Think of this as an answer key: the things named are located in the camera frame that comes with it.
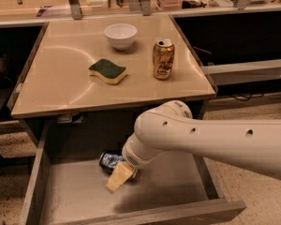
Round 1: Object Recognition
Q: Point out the white bowl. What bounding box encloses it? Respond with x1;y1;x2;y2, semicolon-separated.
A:
104;23;138;51

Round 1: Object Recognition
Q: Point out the white gripper with vents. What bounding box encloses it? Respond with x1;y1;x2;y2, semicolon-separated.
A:
106;145;153;193

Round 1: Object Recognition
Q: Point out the open grey wooden drawer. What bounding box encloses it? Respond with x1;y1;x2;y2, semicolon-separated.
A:
20;120;245;225

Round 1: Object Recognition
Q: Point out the green yellow sponge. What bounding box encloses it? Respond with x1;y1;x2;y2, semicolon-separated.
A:
88;59;127;85

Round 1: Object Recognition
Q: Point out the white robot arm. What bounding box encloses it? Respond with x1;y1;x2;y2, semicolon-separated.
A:
107;100;281;192

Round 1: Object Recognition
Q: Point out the gold soda can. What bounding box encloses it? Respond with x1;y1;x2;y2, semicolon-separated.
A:
153;38;175;80

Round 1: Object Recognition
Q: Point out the grey cabinet with counter top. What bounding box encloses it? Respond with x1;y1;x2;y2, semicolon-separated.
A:
8;15;215;142

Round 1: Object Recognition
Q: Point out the blue pepsi can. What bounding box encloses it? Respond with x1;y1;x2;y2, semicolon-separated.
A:
98;150;126;174

